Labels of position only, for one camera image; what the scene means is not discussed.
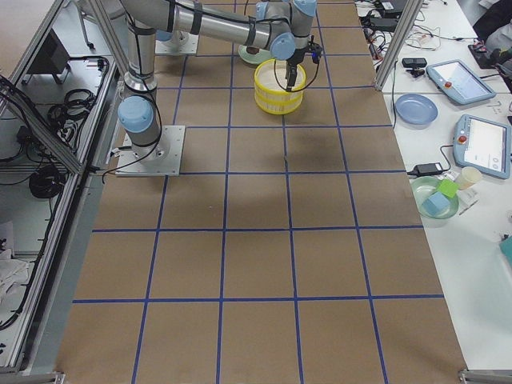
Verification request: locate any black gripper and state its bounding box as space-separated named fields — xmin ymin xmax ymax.
xmin=286 ymin=35 xmax=322 ymax=91

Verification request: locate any yellow top steamer layer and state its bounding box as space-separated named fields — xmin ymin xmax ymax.
xmin=254 ymin=59 xmax=306 ymax=106

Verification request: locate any yellow steamer layer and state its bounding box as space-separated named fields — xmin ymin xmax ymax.
xmin=254 ymin=59 xmax=306 ymax=106
xmin=254 ymin=93 xmax=303 ymax=115

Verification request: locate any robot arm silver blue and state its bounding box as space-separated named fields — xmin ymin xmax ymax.
xmin=156 ymin=30 xmax=189 ymax=48
xmin=118 ymin=1 xmax=322 ymax=163

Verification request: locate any yellow bottom steamer layer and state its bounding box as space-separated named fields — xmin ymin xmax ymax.
xmin=254 ymin=93 xmax=303 ymax=115

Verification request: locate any light green plate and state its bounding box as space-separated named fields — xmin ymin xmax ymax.
xmin=238 ymin=45 xmax=272 ymax=66

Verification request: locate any brown bun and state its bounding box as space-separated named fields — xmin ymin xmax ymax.
xmin=246 ymin=46 xmax=259 ymax=55

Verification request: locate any black webcam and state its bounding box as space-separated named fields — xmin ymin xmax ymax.
xmin=402 ymin=58 xmax=427 ymax=78

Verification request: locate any blue plate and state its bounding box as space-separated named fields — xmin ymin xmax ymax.
xmin=394 ymin=94 xmax=438 ymax=126

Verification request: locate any upper teach pendant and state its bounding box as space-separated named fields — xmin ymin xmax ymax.
xmin=426 ymin=59 xmax=496 ymax=105

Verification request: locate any teach pendant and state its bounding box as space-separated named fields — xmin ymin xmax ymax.
xmin=453 ymin=114 xmax=511 ymax=179
xmin=426 ymin=59 xmax=496 ymax=105

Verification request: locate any black power adapter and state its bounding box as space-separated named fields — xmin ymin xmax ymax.
xmin=410 ymin=162 xmax=445 ymax=177

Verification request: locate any green bowl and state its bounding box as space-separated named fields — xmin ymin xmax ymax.
xmin=410 ymin=176 xmax=459 ymax=219

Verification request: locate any green foam cube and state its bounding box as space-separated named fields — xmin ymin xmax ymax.
xmin=436 ymin=178 xmax=458 ymax=198

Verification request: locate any blue foam cube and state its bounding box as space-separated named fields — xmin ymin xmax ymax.
xmin=422 ymin=192 xmax=450 ymax=216

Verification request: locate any lower teach pendant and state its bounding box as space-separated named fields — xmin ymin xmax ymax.
xmin=453 ymin=114 xmax=511 ymax=179

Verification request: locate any beige paper cup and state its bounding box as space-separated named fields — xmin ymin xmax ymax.
xmin=455 ymin=166 xmax=482 ymax=190

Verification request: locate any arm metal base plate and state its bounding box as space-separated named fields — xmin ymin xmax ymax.
xmin=115 ymin=126 xmax=186 ymax=177
xmin=155 ymin=31 xmax=198 ymax=56

